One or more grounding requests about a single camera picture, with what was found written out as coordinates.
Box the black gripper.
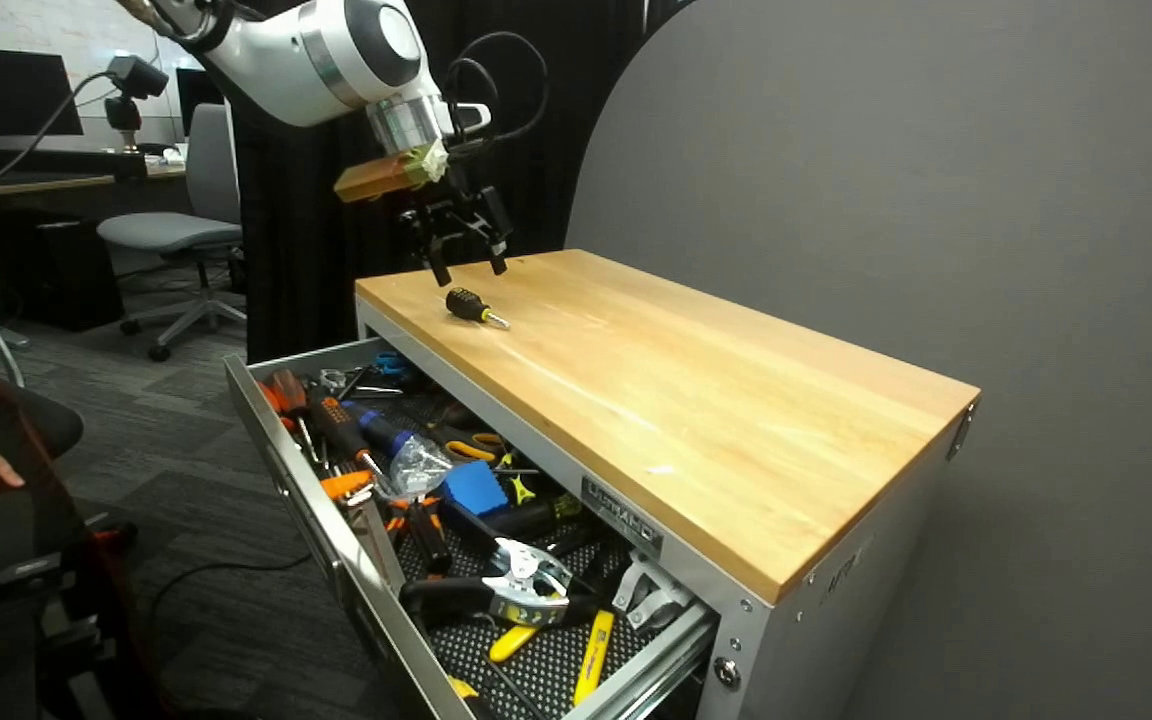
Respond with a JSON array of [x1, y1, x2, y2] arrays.
[[391, 155, 515, 293]]

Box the black stubby screwdriver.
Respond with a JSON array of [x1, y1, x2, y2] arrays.
[[443, 284, 514, 337]]

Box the grey metal tool drawer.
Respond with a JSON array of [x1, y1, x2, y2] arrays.
[[225, 333, 721, 720]]

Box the black curtain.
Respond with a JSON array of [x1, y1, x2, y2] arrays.
[[217, 0, 690, 362]]

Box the black and red screwdriver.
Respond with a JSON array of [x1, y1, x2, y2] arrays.
[[310, 392, 404, 505]]

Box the blue block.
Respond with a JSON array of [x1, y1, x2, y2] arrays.
[[440, 458, 515, 523]]

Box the grey tool cabinet wooden top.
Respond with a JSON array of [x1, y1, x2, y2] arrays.
[[354, 242, 985, 720]]

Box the grey office chair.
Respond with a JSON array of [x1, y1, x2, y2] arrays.
[[91, 101, 258, 362]]

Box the small black monitor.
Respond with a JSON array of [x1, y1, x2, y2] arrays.
[[172, 65, 229, 138]]

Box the metal cabinet label plate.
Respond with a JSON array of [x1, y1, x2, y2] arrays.
[[577, 473, 670, 565]]

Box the wooden office desk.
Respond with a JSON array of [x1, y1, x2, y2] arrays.
[[0, 137, 191, 206]]

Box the black under-desk cabinet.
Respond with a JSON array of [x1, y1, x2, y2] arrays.
[[0, 212, 127, 337]]

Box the round silver cabinet lock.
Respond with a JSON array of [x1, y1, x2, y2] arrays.
[[707, 646, 749, 697]]

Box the grey rounded partition panel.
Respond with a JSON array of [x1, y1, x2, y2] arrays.
[[564, 0, 1152, 720]]

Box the black wheeled chair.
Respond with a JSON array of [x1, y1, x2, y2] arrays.
[[0, 370, 146, 720]]

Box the wrist camera on wooden mount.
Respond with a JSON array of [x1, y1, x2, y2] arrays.
[[331, 149, 457, 206]]

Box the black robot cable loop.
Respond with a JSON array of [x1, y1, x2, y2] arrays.
[[443, 29, 558, 151]]

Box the yellow-handled pliers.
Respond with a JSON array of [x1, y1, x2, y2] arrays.
[[443, 428, 515, 466]]

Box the blue-handled screwdriver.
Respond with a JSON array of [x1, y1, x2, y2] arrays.
[[344, 401, 457, 496]]

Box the red-handled screwdriver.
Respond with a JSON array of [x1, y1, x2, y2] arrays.
[[261, 369, 330, 464]]

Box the orange-handled tool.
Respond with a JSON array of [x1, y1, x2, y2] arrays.
[[319, 466, 381, 509]]

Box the black camera on stand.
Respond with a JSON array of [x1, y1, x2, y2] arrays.
[[67, 50, 176, 151]]

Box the thin black floor cable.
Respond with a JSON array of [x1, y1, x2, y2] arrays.
[[132, 548, 325, 632]]

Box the short yellow-handled tool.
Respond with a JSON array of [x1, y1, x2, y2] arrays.
[[484, 618, 546, 668]]

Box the long yellow-handled tool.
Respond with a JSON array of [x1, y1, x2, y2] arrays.
[[567, 609, 622, 709]]

